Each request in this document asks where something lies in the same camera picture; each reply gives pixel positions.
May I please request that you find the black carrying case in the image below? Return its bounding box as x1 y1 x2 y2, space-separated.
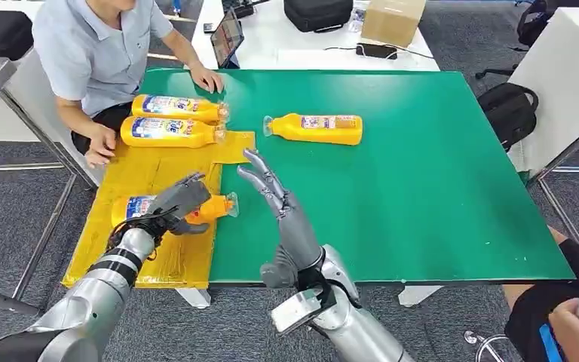
0 9 35 62

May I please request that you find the green table mat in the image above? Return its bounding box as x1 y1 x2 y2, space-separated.
138 68 576 285

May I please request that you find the black power bank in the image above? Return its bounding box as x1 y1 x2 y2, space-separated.
354 42 400 60

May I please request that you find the person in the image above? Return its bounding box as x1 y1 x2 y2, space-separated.
32 0 225 170
501 222 579 362

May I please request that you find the black tablet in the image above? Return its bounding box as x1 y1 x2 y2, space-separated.
210 7 246 70

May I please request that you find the grey metal bar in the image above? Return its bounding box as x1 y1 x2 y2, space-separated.
0 281 41 318

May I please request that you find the white table with steel legs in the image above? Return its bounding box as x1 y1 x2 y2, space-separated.
0 48 106 302
506 7 579 250

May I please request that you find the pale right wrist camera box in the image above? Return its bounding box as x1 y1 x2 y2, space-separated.
270 287 326 335

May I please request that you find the black bag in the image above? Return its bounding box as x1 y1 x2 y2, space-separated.
283 0 355 34

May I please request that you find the white table foot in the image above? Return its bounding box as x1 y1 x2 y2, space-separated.
397 284 445 308
175 287 212 310

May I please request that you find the person's right hand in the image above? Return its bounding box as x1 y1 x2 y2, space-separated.
83 122 118 170

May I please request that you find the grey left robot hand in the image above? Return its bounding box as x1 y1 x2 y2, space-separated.
144 172 213 236

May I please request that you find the black backpack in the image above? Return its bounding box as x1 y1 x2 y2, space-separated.
476 81 541 152

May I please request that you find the yellow sheet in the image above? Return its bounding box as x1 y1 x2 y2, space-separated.
62 130 256 290

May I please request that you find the black office chair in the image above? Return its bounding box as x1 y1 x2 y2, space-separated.
474 0 551 81

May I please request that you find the person's left hand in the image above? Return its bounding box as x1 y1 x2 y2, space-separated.
189 65 225 95
549 299 579 362

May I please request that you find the orange drink bottle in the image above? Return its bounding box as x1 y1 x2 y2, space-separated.
130 94 229 124
120 116 226 149
262 112 364 146
111 192 240 229

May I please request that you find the thin black cable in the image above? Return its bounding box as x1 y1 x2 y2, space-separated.
323 44 437 61

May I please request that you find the cardboard box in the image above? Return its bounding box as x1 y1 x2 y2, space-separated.
361 0 427 49

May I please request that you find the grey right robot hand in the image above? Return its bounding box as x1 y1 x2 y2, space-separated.
237 149 326 290

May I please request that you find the chrome stool base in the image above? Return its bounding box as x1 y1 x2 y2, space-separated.
464 330 521 362

